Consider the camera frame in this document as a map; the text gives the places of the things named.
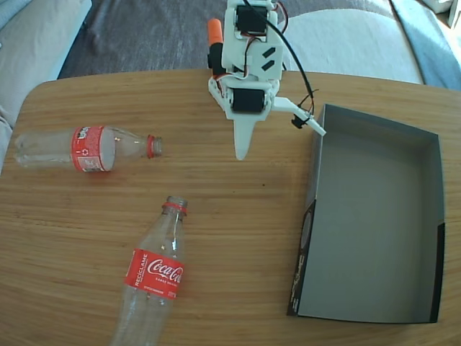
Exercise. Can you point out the light grey sofa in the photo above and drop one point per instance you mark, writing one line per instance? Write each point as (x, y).
(29, 54)

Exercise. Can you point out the grey cardboard box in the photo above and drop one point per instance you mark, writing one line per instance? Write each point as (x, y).
(371, 216)

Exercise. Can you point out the dark grey rug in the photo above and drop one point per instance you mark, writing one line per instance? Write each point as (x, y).
(144, 36)

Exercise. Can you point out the flat white camera mount plate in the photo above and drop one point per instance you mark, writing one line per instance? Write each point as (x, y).
(284, 104)

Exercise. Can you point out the clear bottle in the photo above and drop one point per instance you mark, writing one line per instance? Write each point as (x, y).
(86, 149)
(155, 274)

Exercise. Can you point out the orange and black clamp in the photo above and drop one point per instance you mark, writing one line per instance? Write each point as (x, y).
(215, 30)

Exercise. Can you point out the white cushion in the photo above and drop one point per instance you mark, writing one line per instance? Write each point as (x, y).
(342, 47)

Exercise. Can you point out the pale blue blanket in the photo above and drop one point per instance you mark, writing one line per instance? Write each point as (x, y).
(432, 43)

